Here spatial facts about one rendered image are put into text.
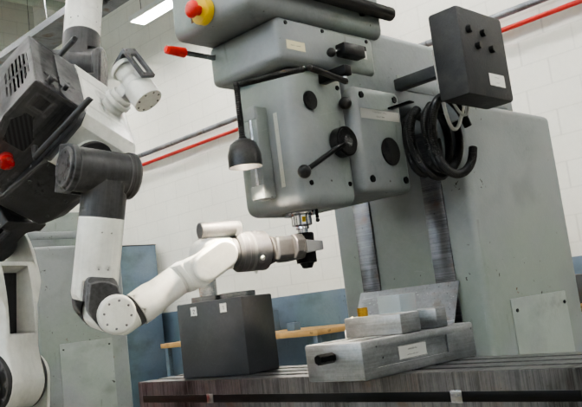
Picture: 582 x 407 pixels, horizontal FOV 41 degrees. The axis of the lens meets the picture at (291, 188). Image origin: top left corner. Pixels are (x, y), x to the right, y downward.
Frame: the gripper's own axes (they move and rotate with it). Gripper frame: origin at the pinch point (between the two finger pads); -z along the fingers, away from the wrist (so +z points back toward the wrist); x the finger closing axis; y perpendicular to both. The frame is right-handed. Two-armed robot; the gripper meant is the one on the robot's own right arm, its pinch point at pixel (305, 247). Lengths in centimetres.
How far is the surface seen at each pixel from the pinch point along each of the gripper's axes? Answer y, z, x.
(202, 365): 25.0, 15.3, 30.6
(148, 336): 26, -210, 708
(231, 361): 24.4, 11.4, 21.6
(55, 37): -234, -71, 478
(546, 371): 28, -5, -62
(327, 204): -8.5, -2.3, -8.2
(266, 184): -14.0, 11.1, -5.0
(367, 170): -16.2, -14.3, -8.5
